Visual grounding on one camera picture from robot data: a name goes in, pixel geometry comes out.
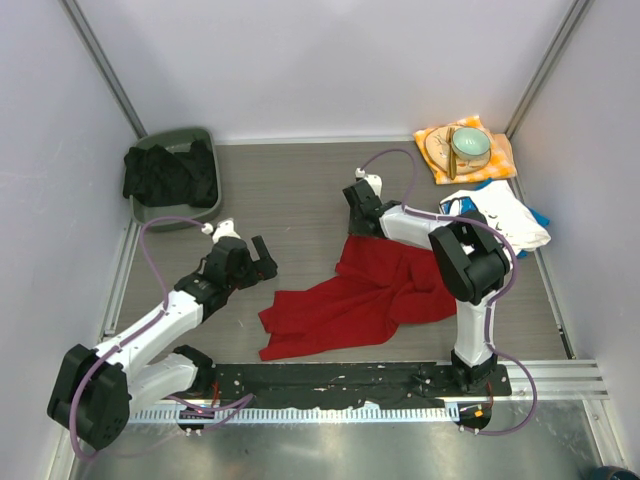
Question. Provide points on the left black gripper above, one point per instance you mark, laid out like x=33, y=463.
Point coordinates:
x=265, y=266

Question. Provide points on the white slotted cable duct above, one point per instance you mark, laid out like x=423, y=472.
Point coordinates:
x=369, y=413

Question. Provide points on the orange checkered cloth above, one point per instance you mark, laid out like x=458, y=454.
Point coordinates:
x=501, y=164

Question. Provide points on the black t-shirt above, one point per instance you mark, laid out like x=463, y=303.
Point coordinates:
x=156, y=177

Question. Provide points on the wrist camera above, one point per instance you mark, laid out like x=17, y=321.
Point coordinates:
x=223, y=229
x=374, y=181

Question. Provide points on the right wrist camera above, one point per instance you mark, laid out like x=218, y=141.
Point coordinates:
x=374, y=181

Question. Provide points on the red t-shirt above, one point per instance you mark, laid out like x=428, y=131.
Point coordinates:
x=379, y=285

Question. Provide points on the wooden chopsticks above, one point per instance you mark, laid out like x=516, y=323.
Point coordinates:
x=452, y=166

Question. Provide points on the white daisy print t-shirt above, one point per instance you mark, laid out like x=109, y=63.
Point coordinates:
x=505, y=220

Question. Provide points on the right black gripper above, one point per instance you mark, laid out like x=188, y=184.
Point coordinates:
x=353, y=228

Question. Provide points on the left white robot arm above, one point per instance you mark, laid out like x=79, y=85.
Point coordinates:
x=97, y=389

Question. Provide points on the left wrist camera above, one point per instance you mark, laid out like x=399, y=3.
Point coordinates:
x=223, y=229

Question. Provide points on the light green bowl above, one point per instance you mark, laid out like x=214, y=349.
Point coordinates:
x=470, y=143

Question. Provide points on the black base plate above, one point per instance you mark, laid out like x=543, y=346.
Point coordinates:
x=338, y=386

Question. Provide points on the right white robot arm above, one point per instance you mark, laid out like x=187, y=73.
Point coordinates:
x=471, y=260

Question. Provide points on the beige plate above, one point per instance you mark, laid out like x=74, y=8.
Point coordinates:
x=437, y=152

